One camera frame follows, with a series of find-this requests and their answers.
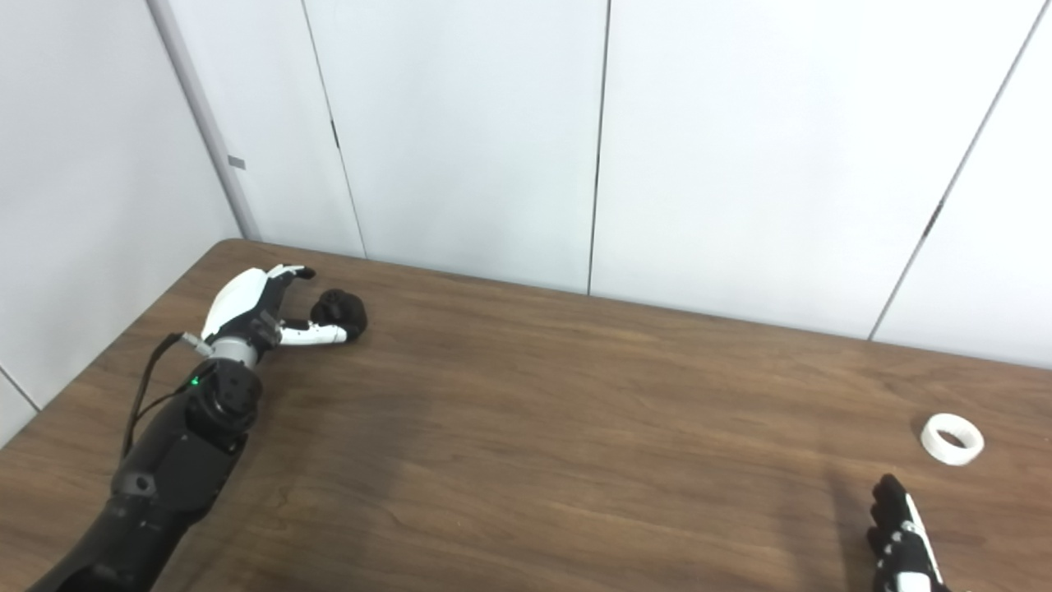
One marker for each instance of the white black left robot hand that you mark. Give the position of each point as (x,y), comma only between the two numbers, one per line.
(238,296)

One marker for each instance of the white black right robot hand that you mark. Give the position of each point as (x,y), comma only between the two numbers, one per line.
(900,551)

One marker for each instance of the round black part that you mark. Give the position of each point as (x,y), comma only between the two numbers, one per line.
(341,306)

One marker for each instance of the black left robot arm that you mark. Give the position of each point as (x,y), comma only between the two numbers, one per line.
(173,469)

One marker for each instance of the grey wall corner post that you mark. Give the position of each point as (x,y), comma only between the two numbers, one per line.
(205,123)

